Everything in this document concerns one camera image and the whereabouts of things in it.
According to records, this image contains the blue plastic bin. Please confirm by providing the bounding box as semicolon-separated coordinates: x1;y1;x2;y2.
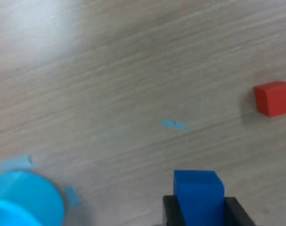
0;170;65;226

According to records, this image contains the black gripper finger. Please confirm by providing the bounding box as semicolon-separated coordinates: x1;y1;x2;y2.
162;195;186;226
221;197;256;226

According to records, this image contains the blue cube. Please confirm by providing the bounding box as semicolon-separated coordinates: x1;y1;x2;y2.
173;169;226;226

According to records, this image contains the blue tape piece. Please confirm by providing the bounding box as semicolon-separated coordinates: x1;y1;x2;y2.
0;154;35;171
62;186;82;209

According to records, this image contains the red cube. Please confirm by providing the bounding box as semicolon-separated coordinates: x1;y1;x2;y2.
253;81;286;118

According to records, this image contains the small blue tape mark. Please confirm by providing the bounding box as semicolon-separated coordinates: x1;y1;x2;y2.
162;119;188;132

